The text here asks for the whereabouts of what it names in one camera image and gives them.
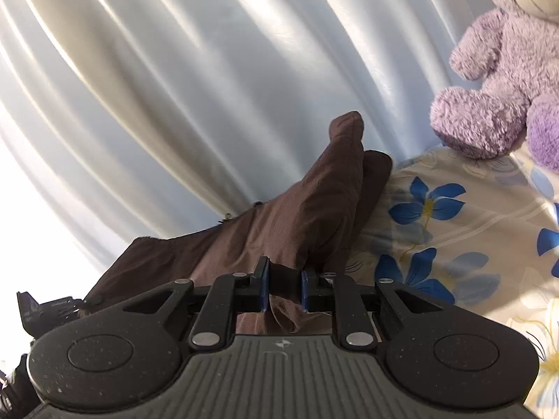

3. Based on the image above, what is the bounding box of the white curtain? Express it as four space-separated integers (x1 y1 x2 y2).
0 0 485 310

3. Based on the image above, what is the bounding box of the dark brown jacket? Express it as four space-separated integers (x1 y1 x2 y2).
85 111 394 337

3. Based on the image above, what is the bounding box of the blue floral bedsheet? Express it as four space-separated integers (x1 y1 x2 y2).
345 142 559 419

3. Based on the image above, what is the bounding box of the purple teddy bear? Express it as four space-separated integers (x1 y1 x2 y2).
430 0 559 172

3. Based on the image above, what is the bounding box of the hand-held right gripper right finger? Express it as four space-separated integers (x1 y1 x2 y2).
301 269 440 352

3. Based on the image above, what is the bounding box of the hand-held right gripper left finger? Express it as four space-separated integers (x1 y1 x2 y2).
123 257 271 352

